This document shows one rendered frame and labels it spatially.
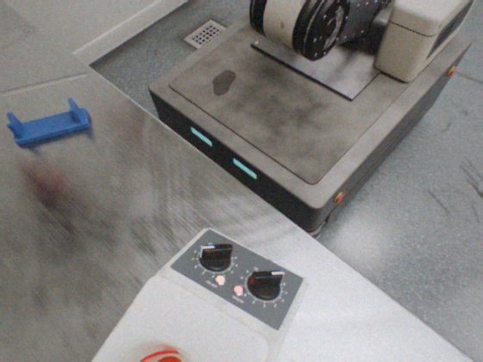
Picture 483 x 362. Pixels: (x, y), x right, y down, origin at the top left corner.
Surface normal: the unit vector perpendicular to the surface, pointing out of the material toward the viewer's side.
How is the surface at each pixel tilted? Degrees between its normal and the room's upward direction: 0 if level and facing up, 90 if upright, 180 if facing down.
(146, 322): 0
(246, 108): 0
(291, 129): 0
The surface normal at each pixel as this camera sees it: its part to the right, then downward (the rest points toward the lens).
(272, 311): 0.20, -0.83
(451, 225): -0.05, -0.51
